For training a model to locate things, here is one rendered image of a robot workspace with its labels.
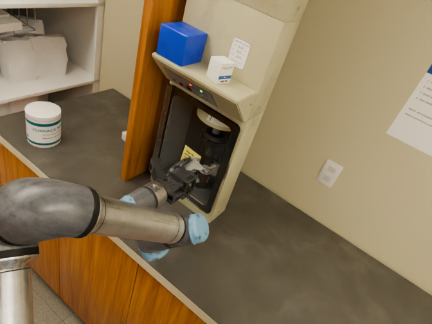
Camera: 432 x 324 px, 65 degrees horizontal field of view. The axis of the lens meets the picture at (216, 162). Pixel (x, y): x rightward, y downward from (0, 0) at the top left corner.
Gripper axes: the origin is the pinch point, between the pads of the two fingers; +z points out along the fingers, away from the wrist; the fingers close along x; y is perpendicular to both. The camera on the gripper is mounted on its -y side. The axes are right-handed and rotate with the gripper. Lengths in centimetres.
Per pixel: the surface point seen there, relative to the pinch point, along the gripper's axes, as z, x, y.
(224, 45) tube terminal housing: 5.5, 39.0, -4.8
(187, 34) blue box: -3.8, 40.2, -11.7
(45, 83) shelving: 17, -28, -112
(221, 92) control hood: -5.9, 30.9, 5.0
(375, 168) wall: 49, 8, 50
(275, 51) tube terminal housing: 6.7, 43.3, 10.6
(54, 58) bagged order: 27, -17, -118
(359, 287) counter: 25, -26, 68
